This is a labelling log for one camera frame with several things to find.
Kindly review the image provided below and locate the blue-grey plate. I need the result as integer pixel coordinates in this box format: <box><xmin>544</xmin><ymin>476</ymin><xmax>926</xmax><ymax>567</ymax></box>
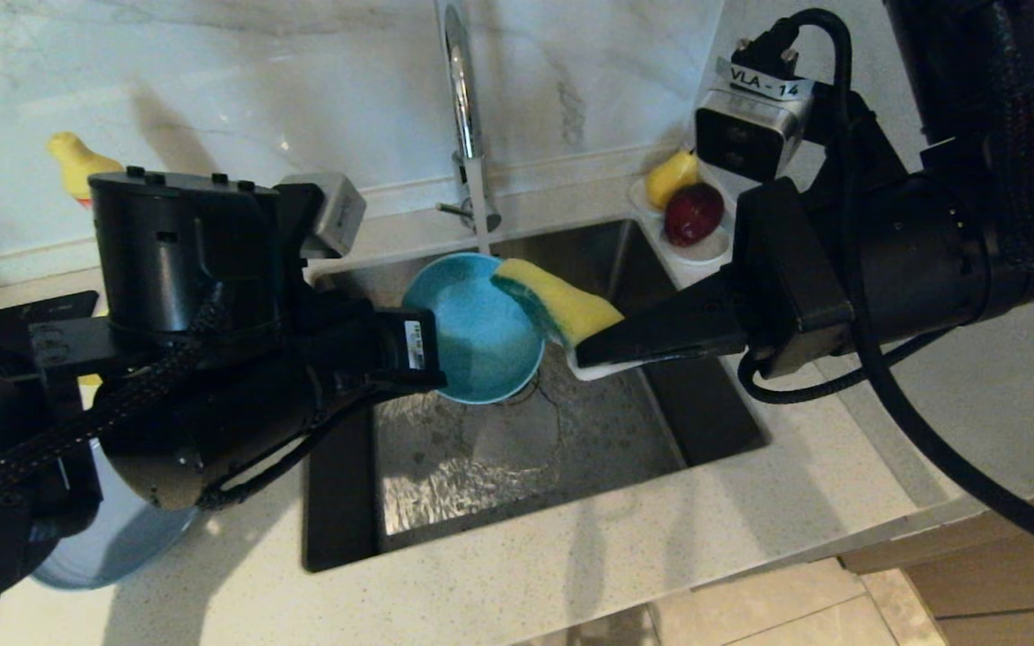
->
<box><xmin>31</xmin><ymin>438</ymin><xmax>206</xmax><ymax>591</ymax></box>

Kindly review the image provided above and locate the yellow sponge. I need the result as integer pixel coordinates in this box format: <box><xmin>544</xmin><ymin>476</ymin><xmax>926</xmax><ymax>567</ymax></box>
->
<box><xmin>491</xmin><ymin>258</ymin><xmax>626</xmax><ymax>350</ymax></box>

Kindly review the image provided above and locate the dark red apple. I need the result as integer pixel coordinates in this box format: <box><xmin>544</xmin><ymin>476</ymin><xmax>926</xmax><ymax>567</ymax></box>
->
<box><xmin>662</xmin><ymin>183</ymin><xmax>725</xmax><ymax>249</ymax></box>

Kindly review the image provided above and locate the chrome faucet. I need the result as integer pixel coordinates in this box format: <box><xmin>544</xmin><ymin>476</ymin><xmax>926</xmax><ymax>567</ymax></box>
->
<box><xmin>439</xmin><ymin>0</ymin><xmax>503</xmax><ymax>236</ymax></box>

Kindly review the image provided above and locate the small white dish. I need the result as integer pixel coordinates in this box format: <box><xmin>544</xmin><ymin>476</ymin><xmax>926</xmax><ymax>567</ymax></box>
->
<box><xmin>629</xmin><ymin>178</ymin><xmax>735</xmax><ymax>266</ymax></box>

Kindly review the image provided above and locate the white orange dish soap bottle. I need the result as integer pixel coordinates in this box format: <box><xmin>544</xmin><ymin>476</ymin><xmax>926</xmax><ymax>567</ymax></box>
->
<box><xmin>47</xmin><ymin>132</ymin><xmax>125</xmax><ymax>207</ymax></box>

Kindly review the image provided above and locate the wooden cabinet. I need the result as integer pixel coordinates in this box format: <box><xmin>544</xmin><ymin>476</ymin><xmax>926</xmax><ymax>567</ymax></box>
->
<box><xmin>840</xmin><ymin>476</ymin><xmax>1034</xmax><ymax>646</ymax></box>

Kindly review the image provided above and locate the yellow pear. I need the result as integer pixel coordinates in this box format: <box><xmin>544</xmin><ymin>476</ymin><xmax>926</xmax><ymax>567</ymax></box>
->
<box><xmin>644</xmin><ymin>148</ymin><xmax>702</xmax><ymax>213</ymax></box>

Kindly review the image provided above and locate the teal plastic bowl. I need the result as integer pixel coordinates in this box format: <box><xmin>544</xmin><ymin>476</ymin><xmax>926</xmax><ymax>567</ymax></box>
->
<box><xmin>401</xmin><ymin>253</ymin><xmax>547</xmax><ymax>406</ymax></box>

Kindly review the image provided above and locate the stainless steel sink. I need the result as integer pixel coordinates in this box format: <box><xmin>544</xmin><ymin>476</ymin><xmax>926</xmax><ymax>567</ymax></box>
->
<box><xmin>303</xmin><ymin>218</ymin><xmax>769</xmax><ymax>572</ymax></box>

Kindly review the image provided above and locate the running water stream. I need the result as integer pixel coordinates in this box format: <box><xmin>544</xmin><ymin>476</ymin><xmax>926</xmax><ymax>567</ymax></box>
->
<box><xmin>466</xmin><ymin>160</ymin><xmax>494</xmax><ymax>258</ymax></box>

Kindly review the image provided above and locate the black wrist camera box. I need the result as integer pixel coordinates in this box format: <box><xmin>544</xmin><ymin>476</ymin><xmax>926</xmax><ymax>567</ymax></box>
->
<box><xmin>277</xmin><ymin>172</ymin><xmax>368</xmax><ymax>261</ymax></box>

